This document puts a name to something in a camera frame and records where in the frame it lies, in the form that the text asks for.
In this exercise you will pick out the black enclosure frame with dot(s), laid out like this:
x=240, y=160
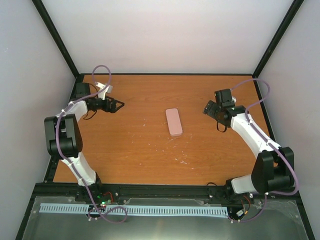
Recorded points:
x=79, y=77

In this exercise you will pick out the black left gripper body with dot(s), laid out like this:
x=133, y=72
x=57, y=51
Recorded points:
x=104, y=107

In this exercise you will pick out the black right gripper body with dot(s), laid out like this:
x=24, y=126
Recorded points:
x=215, y=114

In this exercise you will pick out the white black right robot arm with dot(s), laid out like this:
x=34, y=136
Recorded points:
x=273, y=171

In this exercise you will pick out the pink glasses case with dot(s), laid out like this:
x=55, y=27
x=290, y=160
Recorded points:
x=174, y=122

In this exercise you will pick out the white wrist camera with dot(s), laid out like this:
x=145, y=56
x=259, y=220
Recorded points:
x=234, y=100
x=104, y=89

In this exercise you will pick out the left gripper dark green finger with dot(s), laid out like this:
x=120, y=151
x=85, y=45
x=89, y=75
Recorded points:
x=112, y=100
x=115, y=106

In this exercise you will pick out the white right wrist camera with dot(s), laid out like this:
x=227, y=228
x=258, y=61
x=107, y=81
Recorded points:
x=234, y=100

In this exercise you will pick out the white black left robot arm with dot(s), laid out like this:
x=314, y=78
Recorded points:
x=63, y=136

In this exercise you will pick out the grey metal base plate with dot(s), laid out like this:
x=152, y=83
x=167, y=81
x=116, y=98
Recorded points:
x=262, y=220

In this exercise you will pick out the black aluminium mounting rail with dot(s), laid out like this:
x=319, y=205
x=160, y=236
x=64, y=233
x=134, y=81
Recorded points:
x=119, y=192

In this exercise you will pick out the light blue slotted cable duct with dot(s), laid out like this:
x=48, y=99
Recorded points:
x=139, y=210

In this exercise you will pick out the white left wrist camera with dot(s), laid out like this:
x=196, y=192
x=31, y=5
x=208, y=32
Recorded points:
x=104, y=89

